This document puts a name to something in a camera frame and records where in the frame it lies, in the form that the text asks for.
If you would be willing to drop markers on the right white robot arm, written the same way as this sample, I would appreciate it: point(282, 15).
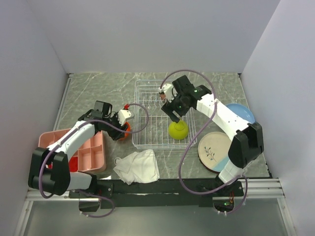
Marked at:
point(246, 138)

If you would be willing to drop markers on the yellow-green bowl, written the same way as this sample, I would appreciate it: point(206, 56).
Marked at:
point(178, 130)

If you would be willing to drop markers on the red item in tray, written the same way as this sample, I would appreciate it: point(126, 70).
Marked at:
point(73, 164)

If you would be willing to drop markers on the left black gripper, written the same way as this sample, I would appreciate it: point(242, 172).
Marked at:
point(116, 134)

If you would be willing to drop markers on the light blue plate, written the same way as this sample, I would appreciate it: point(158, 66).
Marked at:
point(241, 111)

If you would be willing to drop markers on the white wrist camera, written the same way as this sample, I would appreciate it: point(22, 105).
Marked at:
point(124, 116)
point(168, 90)

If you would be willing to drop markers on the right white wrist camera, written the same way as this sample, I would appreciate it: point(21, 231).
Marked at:
point(168, 90)

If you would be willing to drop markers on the black base beam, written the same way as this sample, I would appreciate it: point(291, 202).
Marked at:
point(169, 192)

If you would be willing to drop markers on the white wire dish rack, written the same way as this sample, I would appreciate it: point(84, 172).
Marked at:
point(155, 135)

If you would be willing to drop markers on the aluminium rail frame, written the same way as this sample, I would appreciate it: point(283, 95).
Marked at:
point(162, 208)

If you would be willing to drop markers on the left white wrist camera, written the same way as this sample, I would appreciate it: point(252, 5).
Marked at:
point(124, 116)

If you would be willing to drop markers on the beige blue leaf plate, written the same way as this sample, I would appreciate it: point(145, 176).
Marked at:
point(213, 150)

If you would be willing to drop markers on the pink compartment tray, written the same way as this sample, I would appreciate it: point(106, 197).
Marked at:
point(91, 155)

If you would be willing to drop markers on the white cloth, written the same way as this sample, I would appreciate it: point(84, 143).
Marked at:
point(138, 167)

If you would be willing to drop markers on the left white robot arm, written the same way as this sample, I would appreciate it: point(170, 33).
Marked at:
point(49, 171)

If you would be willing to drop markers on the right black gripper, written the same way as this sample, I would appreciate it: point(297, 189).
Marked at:
point(170, 107)

